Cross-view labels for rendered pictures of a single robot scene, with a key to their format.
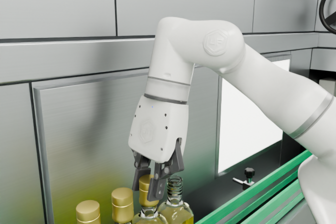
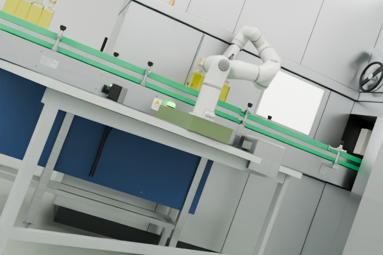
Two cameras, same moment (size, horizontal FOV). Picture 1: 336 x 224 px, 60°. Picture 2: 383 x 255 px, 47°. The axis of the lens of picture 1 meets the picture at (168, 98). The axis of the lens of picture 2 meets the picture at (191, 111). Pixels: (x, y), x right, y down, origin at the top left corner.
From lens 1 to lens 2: 222 cm
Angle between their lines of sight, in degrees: 31
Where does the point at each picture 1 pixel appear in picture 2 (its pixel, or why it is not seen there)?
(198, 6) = (270, 39)
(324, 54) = (358, 105)
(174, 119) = (233, 48)
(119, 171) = not seen: hidden behind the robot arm
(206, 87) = not seen: hidden behind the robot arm
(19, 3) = (210, 13)
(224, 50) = (251, 32)
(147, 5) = not seen: hidden behind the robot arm
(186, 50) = (244, 32)
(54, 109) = (206, 41)
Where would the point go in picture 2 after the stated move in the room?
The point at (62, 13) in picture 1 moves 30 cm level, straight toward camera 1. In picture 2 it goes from (219, 20) to (218, 4)
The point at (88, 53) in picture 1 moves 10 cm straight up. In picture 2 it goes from (221, 32) to (227, 17)
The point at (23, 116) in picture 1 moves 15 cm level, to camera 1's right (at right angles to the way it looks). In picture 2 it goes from (198, 40) to (219, 46)
